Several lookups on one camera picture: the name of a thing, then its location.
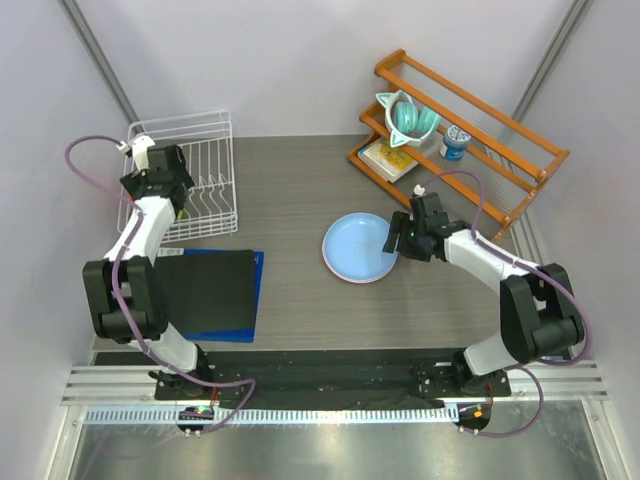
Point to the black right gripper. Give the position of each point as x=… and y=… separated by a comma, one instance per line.
x=400, y=224

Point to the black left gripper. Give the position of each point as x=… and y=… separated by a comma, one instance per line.
x=133, y=182

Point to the pink plate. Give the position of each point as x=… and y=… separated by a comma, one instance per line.
x=359, y=268

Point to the light blue plate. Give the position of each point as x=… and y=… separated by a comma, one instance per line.
x=356, y=233

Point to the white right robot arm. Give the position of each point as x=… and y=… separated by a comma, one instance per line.
x=538, y=316

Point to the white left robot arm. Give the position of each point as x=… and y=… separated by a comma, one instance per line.
x=126, y=300

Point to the orange wooden shelf rack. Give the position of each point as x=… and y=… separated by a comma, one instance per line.
x=505, y=167

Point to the yellow white book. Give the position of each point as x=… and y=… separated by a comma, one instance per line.
x=389, y=163

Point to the blue lidded jar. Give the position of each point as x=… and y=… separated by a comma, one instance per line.
x=454, y=143

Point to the teal cat-ear headphones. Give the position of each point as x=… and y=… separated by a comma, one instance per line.
x=408, y=124

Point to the black mat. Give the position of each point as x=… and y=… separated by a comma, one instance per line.
x=215, y=290

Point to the blue board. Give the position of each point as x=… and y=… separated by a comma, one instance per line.
x=257, y=300

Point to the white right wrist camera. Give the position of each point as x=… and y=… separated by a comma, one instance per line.
x=418, y=190

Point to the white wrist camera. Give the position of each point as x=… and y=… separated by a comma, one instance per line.
x=137, y=149
x=418, y=190

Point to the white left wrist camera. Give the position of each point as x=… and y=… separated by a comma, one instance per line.
x=137, y=149

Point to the white wire dish rack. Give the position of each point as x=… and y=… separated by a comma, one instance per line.
x=206, y=140

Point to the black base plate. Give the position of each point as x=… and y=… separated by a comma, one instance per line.
x=334, y=380

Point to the white perforated rail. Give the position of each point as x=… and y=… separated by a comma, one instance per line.
x=183, y=415

